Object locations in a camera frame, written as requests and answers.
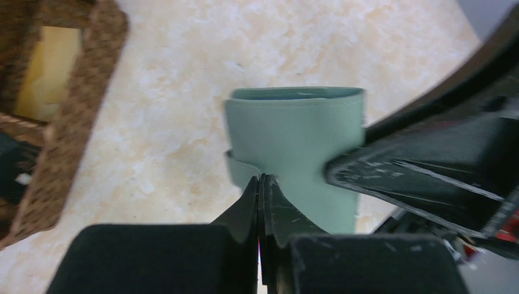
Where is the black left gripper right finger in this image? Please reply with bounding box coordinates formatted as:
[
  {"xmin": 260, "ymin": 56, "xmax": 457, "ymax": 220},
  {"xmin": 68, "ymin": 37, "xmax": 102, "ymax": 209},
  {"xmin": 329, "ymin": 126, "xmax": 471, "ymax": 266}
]
[{"xmin": 259, "ymin": 174, "xmax": 329, "ymax": 293}]

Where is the black item in basket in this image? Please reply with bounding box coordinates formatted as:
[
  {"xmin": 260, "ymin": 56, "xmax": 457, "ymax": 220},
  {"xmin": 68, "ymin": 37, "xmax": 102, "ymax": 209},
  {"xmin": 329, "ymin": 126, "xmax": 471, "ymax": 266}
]
[{"xmin": 1, "ymin": 132, "xmax": 41, "ymax": 205}]

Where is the yellow card in basket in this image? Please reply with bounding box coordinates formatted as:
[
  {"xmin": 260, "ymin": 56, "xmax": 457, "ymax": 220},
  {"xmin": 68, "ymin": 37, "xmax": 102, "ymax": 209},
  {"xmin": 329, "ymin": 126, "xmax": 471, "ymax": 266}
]
[{"xmin": 14, "ymin": 26, "xmax": 82, "ymax": 122}]

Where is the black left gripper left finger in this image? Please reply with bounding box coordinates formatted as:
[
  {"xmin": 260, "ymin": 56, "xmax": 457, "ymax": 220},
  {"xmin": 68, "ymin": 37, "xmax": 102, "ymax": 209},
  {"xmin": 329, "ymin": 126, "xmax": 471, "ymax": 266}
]
[{"xmin": 212, "ymin": 176, "xmax": 259, "ymax": 293}]

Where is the green card holder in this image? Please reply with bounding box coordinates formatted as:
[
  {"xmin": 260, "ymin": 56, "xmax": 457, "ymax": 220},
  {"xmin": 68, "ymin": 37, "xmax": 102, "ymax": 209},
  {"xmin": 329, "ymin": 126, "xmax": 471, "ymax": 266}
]
[{"xmin": 224, "ymin": 87, "xmax": 365, "ymax": 233}]

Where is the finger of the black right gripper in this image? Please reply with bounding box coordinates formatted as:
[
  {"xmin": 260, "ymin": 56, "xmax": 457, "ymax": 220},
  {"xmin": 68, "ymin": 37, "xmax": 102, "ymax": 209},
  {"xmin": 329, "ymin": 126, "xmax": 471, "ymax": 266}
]
[
  {"xmin": 325, "ymin": 97, "xmax": 518, "ymax": 238},
  {"xmin": 365, "ymin": 4, "xmax": 518, "ymax": 145}
]

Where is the brown wicker divided basket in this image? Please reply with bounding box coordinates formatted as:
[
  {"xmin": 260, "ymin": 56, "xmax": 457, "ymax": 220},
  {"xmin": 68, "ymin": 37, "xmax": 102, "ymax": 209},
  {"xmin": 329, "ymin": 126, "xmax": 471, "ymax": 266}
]
[{"xmin": 1, "ymin": 1, "xmax": 129, "ymax": 247}]

